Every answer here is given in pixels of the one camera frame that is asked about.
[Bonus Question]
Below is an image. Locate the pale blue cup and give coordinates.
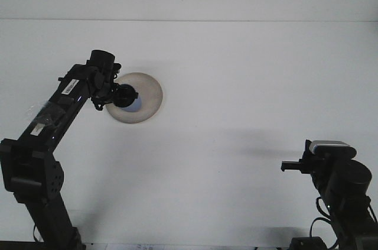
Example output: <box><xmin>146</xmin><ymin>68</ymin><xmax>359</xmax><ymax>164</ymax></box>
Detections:
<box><xmin>123</xmin><ymin>96</ymin><xmax>144</xmax><ymax>113</ymax></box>

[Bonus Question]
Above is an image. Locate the pale round plate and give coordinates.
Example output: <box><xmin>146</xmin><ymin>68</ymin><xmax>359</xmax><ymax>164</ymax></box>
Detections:
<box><xmin>105</xmin><ymin>72</ymin><xmax>164</xmax><ymax>125</ymax></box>

